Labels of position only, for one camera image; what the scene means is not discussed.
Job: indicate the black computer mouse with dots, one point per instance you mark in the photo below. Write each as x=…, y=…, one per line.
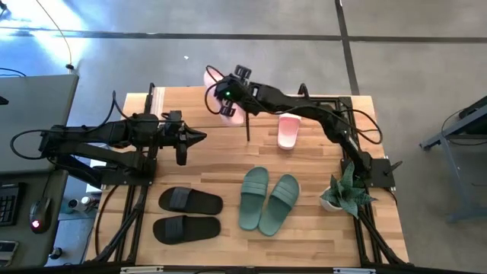
x=40, y=213

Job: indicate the black aluminium table frame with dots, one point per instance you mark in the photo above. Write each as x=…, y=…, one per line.
x=348, y=102

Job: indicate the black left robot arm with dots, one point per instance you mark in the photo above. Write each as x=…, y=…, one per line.
x=95, y=131

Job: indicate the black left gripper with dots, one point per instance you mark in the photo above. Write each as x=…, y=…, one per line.
x=179, y=137

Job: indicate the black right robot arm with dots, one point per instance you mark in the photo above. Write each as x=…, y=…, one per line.
x=296, y=102

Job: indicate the grey desk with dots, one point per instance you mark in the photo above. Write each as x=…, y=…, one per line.
x=38, y=114

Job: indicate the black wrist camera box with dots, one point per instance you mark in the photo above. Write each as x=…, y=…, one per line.
x=175, y=116
x=226, y=89

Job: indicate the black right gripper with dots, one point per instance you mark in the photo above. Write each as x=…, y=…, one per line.
x=245, y=95

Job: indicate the silver metal bracket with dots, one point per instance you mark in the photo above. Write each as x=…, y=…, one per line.
x=354, y=271
x=141, y=270

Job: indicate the black round knob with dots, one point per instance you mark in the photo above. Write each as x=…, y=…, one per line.
x=56, y=253

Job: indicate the green rubber slide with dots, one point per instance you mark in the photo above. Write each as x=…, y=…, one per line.
x=275, y=213
x=251, y=205

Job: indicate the black keyboard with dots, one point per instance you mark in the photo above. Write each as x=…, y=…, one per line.
x=9, y=205

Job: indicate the black rubber slide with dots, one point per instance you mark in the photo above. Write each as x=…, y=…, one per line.
x=201, y=203
x=198, y=228

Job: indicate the snake plant in white pot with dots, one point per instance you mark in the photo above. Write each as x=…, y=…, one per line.
x=348, y=188

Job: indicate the blue-grey side table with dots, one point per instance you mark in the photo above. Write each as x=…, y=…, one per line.
x=456, y=125

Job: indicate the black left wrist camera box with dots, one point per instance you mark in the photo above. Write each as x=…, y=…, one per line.
x=175, y=116

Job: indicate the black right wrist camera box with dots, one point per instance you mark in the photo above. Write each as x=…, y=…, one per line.
x=226, y=89

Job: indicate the pink rubber slide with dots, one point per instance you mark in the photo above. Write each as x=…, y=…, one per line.
x=288, y=133
x=234, y=119

